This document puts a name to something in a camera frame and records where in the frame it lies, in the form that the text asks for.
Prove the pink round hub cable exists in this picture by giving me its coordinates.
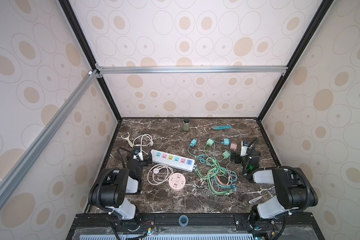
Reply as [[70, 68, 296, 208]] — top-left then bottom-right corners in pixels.
[[146, 163, 174, 186]]

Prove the white power strip cable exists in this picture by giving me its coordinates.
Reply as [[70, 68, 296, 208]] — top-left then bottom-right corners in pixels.
[[132, 133, 154, 157]]

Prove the pink round socket hub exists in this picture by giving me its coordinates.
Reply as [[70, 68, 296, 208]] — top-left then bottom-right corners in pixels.
[[168, 173, 186, 191]]

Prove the silver aluminium bar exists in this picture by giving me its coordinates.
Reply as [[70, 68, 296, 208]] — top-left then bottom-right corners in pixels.
[[0, 69, 99, 210], [98, 66, 288, 75]]

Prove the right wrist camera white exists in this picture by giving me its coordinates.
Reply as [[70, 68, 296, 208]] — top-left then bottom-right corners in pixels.
[[240, 141, 250, 157]]

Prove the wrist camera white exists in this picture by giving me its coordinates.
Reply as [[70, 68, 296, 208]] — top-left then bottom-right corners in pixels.
[[240, 141, 250, 157], [133, 146, 144, 162]]

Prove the small white clip tool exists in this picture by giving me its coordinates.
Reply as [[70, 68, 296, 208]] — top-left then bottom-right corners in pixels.
[[248, 196, 268, 205]]

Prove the pink charger plug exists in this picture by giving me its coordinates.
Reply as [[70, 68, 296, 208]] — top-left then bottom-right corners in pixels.
[[230, 143, 238, 151]]

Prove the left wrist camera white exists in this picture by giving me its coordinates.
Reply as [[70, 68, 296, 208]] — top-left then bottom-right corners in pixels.
[[133, 146, 144, 162]]

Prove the green charger plug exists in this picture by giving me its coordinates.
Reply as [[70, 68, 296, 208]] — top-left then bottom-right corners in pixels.
[[206, 138, 215, 146], [222, 151, 231, 159]]

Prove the silver aluminium bar back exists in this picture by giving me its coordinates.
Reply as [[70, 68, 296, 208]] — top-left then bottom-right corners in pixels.
[[98, 66, 288, 75]]

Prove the teal utility knife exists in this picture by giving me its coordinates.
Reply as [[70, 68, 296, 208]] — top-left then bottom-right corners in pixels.
[[211, 126, 232, 130]]

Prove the glass spice jar black lid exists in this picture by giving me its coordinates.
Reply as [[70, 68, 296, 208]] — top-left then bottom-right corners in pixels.
[[183, 118, 190, 132]]

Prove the teal charger plug right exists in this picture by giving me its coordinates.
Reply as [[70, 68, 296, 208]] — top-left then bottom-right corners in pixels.
[[223, 139, 231, 146]]

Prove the silver aluminium bar left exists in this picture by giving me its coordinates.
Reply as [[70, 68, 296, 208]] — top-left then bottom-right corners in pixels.
[[0, 69, 99, 210]]

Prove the white colourful power strip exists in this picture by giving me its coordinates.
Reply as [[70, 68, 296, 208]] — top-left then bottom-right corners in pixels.
[[151, 150, 195, 172]]

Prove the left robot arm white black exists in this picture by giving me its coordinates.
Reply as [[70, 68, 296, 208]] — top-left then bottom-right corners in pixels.
[[88, 147, 152, 220]]

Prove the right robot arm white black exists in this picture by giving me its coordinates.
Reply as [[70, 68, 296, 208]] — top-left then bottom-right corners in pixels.
[[234, 139, 319, 226]]

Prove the teal charger plug left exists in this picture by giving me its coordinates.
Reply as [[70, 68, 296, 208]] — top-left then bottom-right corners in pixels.
[[190, 139, 198, 147]]

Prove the teal charger cable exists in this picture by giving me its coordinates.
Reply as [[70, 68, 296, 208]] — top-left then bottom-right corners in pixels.
[[187, 145, 239, 193]]

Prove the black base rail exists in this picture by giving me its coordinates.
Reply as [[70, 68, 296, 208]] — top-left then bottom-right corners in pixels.
[[67, 213, 324, 240]]

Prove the teal charger plug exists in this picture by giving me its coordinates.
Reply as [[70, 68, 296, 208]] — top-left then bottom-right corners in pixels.
[[223, 139, 231, 146], [190, 139, 198, 147]]

